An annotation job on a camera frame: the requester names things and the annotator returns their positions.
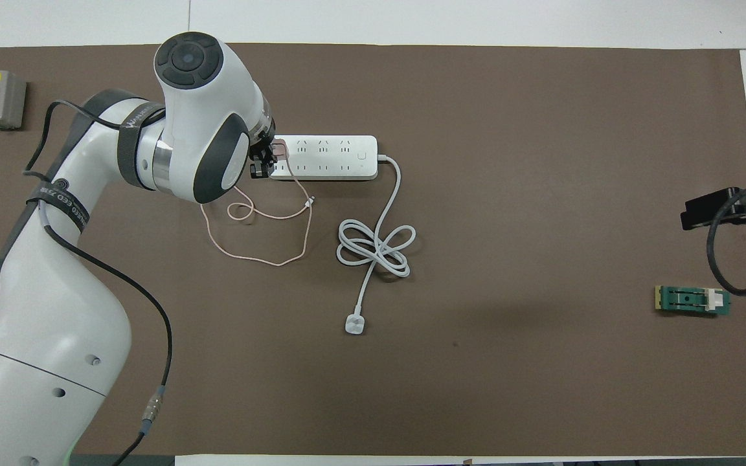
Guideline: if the white power strip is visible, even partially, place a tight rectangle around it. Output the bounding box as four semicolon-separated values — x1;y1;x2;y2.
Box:
269;135;378;182

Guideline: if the pink charging cable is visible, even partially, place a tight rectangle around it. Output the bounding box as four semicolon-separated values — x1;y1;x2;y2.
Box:
199;159;317;266

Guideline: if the green knife switch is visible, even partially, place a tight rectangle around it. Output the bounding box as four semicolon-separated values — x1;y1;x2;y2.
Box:
655;285;732;318

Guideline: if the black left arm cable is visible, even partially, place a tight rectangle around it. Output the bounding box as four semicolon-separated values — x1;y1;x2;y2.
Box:
22;100;174;466

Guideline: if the brown table mat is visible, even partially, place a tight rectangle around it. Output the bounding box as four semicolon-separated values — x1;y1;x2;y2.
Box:
0;43;746;457

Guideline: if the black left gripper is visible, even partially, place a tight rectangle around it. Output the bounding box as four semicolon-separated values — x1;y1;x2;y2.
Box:
251;139;275;179

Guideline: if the white power strip cord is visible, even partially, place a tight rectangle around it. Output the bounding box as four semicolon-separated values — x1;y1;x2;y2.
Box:
336;154;417;335

